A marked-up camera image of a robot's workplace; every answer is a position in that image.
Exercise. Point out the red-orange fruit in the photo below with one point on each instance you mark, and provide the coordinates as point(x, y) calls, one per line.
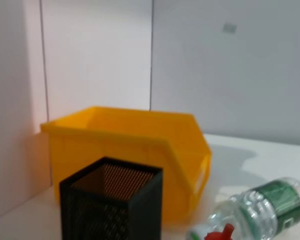
point(218, 235)

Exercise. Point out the clear bottle green label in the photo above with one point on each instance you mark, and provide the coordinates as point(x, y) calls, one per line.
point(272, 202)

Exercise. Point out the black mesh pen holder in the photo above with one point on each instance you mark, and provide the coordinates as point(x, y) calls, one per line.
point(102, 215)

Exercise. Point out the yellow plastic storage bin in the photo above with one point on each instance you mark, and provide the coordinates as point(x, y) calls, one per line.
point(120, 140)

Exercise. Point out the small grey wall sticker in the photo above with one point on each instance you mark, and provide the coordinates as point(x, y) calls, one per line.
point(230, 27)

